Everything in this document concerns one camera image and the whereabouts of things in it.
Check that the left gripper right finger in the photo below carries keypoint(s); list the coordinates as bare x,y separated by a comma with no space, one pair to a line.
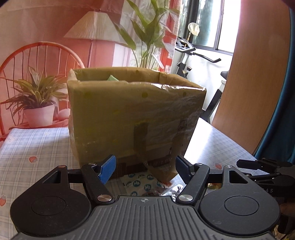
195,178

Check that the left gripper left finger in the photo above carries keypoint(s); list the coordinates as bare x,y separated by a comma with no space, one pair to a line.
95,177

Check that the white blue dotted packet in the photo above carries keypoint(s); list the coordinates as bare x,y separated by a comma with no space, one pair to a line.
142,183

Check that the green vegetable snack bag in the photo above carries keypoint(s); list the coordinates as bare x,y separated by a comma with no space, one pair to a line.
112,78

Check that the gold fish tofu packet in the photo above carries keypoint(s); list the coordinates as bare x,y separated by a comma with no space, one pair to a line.
214,186

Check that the small red candy wrapper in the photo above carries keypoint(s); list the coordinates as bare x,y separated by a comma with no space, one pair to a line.
168,184

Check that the teal curtain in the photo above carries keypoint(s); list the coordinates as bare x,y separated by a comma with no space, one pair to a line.
278,141

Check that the plaid strawberry bed sheet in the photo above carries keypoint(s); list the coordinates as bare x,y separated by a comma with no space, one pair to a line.
29,154

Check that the wooden door panel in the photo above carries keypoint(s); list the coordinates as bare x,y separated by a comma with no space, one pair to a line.
256,74

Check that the black exercise bike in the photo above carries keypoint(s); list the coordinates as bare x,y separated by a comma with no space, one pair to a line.
206,68

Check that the round mirror on stand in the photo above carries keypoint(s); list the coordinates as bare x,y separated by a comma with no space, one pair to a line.
193,29

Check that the window with dark frame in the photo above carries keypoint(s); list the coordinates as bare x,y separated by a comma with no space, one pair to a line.
218,22

